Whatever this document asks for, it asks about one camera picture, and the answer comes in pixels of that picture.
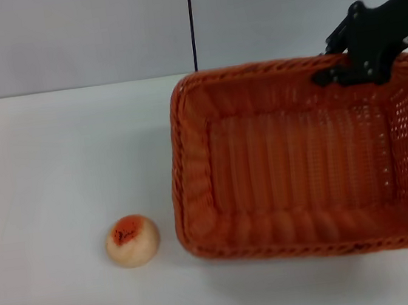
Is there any round bread bun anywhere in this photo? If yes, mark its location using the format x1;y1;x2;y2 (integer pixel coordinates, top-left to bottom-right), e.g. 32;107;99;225
102;211;164;272

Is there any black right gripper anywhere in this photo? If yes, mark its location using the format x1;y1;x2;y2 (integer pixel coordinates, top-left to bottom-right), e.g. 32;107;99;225
301;0;408;94

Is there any orange woven plastic basket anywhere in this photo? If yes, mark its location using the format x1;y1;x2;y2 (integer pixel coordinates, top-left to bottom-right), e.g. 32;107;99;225
157;43;408;277

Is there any black vertical wall strip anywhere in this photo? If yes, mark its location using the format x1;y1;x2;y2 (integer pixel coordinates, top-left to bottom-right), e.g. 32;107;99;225
186;0;200;72

